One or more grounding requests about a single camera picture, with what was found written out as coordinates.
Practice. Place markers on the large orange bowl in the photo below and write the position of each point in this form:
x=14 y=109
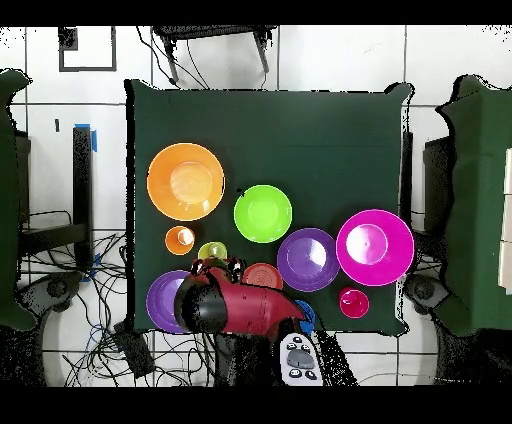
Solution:
x=186 y=182

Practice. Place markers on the black stand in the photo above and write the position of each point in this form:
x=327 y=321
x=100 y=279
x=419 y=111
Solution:
x=82 y=180
x=407 y=172

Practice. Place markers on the orange cup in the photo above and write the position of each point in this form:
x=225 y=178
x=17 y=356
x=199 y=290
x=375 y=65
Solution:
x=180 y=240

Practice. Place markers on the small blue bowl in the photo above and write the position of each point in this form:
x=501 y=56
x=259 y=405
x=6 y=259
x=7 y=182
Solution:
x=307 y=314

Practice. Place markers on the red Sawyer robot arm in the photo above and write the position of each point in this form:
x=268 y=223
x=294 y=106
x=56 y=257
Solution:
x=256 y=308

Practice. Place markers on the black power brick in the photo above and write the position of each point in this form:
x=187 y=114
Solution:
x=134 y=350

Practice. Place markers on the green bowl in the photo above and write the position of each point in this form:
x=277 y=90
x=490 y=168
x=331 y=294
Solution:
x=262 y=214

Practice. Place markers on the purple bowl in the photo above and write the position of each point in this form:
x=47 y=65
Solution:
x=308 y=259
x=160 y=302

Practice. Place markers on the dark green tablecloth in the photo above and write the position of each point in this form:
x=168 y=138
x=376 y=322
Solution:
x=280 y=140

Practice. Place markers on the grey base with black knob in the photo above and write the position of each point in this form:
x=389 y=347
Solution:
x=58 y=288
x=424 y=292

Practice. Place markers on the neighbouring green cloth table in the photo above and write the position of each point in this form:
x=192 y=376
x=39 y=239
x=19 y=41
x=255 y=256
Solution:
x=480 y=200
x=8 y=200

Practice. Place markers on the black square frame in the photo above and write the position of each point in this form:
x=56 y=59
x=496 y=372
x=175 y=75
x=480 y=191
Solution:
x=68 y=40

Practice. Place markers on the black camera tripod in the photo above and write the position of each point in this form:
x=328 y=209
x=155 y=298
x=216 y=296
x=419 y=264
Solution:
x=212 y=31

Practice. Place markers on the small red-orange bowl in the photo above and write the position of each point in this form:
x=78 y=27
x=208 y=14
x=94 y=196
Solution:
x=262 y=275

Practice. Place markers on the yellow-green cup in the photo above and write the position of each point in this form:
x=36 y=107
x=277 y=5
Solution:
x=212 y=250

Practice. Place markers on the red cup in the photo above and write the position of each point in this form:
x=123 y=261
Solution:
x=354 y=302

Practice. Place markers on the large pink bowl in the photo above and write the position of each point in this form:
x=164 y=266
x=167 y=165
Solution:
x=375 y=248

